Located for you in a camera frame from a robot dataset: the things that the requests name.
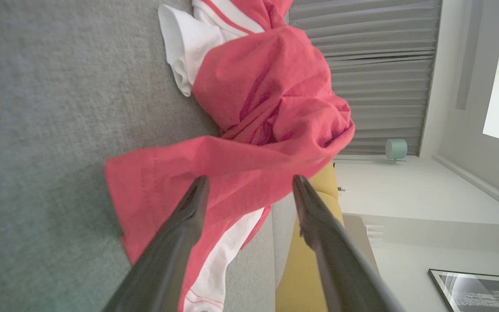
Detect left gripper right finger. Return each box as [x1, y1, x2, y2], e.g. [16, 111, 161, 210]
[292, 174, 407, 312]

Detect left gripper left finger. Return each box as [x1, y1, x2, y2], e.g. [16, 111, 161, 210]
[102, 175, 211, 312]

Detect red shorts white stripes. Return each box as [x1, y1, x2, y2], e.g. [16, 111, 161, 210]
[104, 26, 356, 312]

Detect yellow sofa backrest cushion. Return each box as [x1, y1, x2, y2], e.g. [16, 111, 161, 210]
[275, 161, 346, 312]

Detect long grey sofa seat cushion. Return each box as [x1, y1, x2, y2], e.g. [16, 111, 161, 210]
[270, 194, 298, 290]

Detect floor lamp pale green shade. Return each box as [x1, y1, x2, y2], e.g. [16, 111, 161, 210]
[334, 138, 408, 164]

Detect large grey sofa seat cushion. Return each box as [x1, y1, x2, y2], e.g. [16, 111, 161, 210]
[0, 0, 276, 312]

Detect grey pleated curtain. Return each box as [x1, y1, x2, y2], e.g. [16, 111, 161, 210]
[288, 0, 444, 156]

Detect black framed wall picture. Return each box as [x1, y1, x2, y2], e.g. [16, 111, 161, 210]
[428, 269, 499, 312]

